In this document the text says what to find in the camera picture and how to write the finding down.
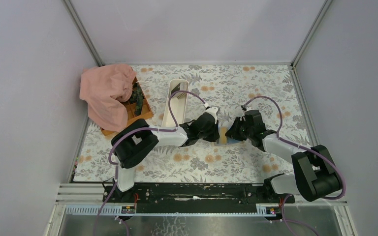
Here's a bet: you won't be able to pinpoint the pink crumpled cloth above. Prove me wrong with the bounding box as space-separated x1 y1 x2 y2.
79 64 136 132

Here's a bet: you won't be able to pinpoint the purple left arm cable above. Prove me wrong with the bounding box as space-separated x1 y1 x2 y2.
92 90 209 236

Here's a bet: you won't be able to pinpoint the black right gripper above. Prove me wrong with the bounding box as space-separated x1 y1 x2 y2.
224 117 253 142

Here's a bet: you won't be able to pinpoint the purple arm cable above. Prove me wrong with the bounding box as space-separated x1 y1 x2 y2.
92 90 209 236
241 95 347 236

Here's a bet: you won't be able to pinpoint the long white plastic tray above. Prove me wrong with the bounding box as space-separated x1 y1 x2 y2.
161 79 189 127

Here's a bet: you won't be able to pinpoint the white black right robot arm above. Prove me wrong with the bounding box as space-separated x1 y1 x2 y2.
225 110 345 203

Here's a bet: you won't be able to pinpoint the orange wooden organizer tray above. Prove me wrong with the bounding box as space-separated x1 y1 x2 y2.
100 77 154 136

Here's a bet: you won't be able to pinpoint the slotted aluminium cable duct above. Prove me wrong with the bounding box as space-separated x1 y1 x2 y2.
65 204 281 217

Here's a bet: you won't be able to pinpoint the dark green items in organizer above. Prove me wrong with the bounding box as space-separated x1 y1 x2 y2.
129 83 144 116

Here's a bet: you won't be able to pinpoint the floral patterned table mat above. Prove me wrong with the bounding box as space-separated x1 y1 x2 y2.
73 64 310 184

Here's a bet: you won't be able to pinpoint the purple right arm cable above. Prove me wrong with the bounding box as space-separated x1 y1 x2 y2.
241 95 347 236

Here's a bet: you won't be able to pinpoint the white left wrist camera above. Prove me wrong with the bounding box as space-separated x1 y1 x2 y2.
205 106 220 123

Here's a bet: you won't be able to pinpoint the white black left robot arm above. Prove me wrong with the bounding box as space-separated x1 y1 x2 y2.
108 112 219 202

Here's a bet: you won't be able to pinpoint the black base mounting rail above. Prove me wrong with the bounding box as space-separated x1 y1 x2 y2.
102 182 295 207

